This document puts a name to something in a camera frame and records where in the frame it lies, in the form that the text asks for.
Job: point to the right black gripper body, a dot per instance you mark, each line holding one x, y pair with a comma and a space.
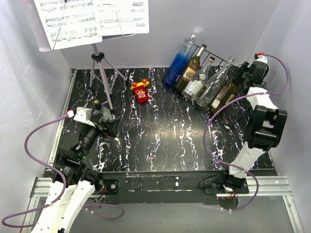
241, 74

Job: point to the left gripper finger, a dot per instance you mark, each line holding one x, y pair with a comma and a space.
110, 127
102, 116

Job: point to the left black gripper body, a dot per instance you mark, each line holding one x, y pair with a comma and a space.
90, 133

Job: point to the small clear black-cap bottle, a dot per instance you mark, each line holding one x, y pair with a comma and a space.
98, 106

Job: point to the dark green wine bottle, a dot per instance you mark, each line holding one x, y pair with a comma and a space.
227, 93

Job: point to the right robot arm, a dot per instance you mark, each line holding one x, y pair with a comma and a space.
263, 131

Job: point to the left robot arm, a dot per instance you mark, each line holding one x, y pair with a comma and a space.
72, 182

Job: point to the tall clear empty bottle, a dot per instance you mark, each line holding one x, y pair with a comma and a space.
214, 84

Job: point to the green wine bottle silver neck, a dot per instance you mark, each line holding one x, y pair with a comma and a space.
190, 69

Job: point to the clear bottle with blue label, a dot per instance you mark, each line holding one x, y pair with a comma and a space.
198, 80

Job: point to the blue glass bottle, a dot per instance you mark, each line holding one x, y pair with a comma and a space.
180, 61

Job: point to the red yellow toy block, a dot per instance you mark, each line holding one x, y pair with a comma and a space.
140, 91

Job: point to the purple music stand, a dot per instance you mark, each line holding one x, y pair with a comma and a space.
97, 57

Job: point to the left sheet music page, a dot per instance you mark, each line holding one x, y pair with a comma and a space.
68, 23

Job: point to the sheet music page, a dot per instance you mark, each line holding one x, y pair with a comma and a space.
68, 23
121, 17

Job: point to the right sheet music page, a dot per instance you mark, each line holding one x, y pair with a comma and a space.
121, 17

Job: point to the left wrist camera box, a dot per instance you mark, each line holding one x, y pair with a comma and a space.
83, 115

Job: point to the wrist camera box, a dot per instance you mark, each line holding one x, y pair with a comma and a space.
260, 57
83, 115

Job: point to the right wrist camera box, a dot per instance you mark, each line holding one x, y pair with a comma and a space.
260, 57

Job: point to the black wire wine rack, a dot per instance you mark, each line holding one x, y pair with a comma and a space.
258, 70

